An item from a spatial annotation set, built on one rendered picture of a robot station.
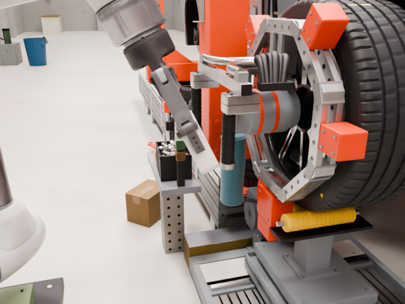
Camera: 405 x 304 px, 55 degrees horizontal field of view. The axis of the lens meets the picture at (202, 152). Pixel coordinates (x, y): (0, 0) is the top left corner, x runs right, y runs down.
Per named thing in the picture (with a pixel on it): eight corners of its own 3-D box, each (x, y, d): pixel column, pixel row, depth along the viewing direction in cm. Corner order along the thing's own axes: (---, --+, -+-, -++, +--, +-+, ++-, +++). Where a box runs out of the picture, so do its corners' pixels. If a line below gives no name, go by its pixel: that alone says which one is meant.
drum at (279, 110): (300, 136, 119) (304, 91, 114) (235, 142, 114) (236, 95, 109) (280, 123, 132) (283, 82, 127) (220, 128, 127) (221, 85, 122)
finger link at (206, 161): (198, 124, 56) (199, 125, 56) (219, 164, 58) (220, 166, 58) (180, 134, 56) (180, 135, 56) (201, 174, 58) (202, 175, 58)
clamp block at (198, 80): (219, 87, 130) (220, 72, 128) (193, 88, 127) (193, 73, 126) (215, 84, 134) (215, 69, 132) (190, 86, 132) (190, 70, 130)
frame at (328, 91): (328, 227, 108) (355, 22, 89) (307, 230, 106) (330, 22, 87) (254, 158, 157) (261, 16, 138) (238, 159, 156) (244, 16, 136)
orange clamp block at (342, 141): (343, 146, 100) (365, 159, 92) (316, 149, 98) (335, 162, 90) (346, 120, 98) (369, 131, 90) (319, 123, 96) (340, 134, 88)
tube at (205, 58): (275, 68, 118) (277, 32, 114) (214, 70, 113) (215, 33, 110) (253, 61, 134) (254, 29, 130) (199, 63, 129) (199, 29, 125)
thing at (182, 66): (222, 79, 358) (222, 40, 345) (166, 82, 345) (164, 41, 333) (216, 76, 373) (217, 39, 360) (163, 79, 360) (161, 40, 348)
